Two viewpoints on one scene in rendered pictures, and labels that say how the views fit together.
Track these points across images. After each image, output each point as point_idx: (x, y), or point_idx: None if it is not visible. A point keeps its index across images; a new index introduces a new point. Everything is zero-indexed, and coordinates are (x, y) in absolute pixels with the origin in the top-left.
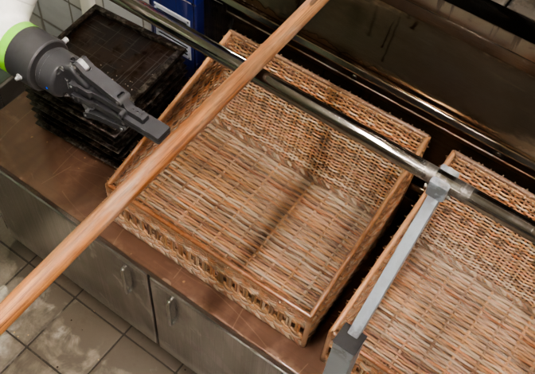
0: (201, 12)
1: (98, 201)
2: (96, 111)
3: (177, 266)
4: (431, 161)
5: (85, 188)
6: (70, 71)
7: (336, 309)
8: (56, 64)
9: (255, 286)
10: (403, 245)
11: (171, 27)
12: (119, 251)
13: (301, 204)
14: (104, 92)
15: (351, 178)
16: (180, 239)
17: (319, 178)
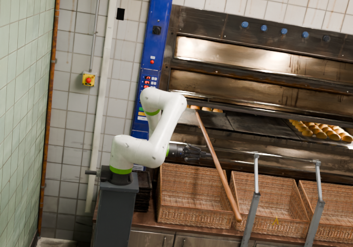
0: None
1: (148, 220)
2: (189, 158)
3: (184, 225)
4: None
5: (141, 218)
6: (186, 147)
7: None
8: (182, 147)
9: (215, 212)
10: (256, 169)
11: (184, 143)
12: (166, 228)
13: (197, 205)
14: (196, 148)
15: (206, 193)
16: (188, 211)
17: (196, 198)
